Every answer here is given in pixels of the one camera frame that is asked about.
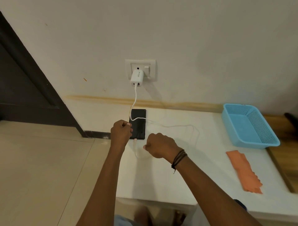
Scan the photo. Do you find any person's right hand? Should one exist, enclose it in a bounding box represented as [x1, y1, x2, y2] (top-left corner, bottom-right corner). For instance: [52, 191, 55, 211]
[142, 133, 181, 161]

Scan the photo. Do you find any person's left hand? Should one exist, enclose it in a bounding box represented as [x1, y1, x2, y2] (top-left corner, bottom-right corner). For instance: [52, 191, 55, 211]
[110, 120, 133, 150]

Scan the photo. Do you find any white charging cable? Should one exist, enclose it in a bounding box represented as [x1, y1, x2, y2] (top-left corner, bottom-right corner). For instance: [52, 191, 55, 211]
[129, 82, 200, 160]

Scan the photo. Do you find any person's right forearm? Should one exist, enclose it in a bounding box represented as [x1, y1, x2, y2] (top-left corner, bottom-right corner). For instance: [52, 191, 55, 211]
[172, 152, 262, 226]

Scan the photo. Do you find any person's left forearm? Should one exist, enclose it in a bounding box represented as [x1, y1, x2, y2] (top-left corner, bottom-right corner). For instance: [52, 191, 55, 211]
[76, 146, 128, 226]

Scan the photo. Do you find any black smartphone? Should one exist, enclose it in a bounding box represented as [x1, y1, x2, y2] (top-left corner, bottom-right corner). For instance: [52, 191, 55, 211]
[129, 109, 147, 140]

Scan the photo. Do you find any black skirting strip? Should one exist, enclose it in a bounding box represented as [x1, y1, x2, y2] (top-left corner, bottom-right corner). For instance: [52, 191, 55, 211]
[83, 131, 111, 140]

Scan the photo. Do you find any white charger adapter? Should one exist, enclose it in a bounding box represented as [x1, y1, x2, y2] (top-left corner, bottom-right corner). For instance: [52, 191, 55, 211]
[130, 71, 145, 89]

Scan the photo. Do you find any person's leg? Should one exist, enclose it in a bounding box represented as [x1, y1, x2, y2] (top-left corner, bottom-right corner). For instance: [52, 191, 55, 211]
[134, 207, 152, 226]

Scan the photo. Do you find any blue plastic basket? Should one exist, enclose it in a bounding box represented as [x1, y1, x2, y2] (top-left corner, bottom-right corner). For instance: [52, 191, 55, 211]
[221, 103, 281, 149]

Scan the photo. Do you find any orange cloth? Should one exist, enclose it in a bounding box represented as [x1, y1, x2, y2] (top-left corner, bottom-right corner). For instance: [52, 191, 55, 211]
[226, 150, 263, 194]

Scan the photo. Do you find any dark brown door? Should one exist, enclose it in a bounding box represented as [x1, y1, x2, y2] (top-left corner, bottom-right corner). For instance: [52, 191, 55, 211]
[0, 11, 87, 138]

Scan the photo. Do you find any black object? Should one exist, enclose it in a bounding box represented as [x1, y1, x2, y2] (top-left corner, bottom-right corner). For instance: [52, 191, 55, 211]
[284, 112, 298, 124]

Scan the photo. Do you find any black cord bracelet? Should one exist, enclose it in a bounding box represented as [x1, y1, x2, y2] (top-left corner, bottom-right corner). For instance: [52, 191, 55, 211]
[171, 149, 188, 174]

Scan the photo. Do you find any white wall socket plate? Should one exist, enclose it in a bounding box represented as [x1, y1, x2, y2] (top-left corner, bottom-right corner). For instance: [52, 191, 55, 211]
[125, 59, 157, 82]

